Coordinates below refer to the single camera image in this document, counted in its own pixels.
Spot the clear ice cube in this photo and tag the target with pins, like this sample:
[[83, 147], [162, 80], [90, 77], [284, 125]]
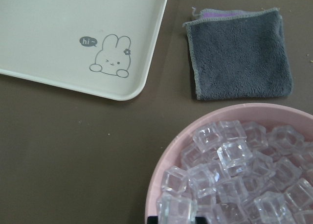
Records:
[[176, 210]]

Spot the grey folded cloth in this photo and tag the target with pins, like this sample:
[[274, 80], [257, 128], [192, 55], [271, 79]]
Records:
[[238, 54]]

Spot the pink bowl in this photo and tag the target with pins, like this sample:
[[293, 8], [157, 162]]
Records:
[[268, 115]]

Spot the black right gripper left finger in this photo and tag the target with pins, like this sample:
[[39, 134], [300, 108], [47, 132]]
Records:
[[152, 220]]

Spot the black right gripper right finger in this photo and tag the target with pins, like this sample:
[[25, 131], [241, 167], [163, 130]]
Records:
[[200, 220]]

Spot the cream rabbit tray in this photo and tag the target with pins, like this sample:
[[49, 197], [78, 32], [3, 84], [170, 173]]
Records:
[[98, 47]]

